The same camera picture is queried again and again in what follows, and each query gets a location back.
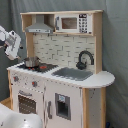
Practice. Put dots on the red right stove knob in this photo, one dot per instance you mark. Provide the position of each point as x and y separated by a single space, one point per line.
34 83

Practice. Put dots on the red left stove knob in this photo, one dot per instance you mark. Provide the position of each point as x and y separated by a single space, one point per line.
16 78

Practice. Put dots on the red stove knob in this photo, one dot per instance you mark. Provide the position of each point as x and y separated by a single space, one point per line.
34 83
16 78

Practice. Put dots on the grey toy sink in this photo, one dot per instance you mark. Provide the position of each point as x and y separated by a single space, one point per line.
73 74

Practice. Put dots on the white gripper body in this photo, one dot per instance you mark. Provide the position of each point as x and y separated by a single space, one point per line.
12 41

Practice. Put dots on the wooden toy kitchen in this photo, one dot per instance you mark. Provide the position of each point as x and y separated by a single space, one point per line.
72 50

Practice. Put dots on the toy oven door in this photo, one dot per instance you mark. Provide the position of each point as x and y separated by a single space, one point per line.
27 101

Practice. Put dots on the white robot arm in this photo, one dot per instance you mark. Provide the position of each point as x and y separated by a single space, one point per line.
8 118

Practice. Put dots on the black toy stovetop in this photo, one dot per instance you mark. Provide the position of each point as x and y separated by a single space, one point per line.
42 67

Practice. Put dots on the toy microwave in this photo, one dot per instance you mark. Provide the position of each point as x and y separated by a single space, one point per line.
74 23

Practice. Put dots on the grey range hood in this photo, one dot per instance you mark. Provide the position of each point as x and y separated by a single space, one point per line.
39 26

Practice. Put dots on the small metal pot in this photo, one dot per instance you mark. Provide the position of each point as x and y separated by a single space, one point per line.
31 61

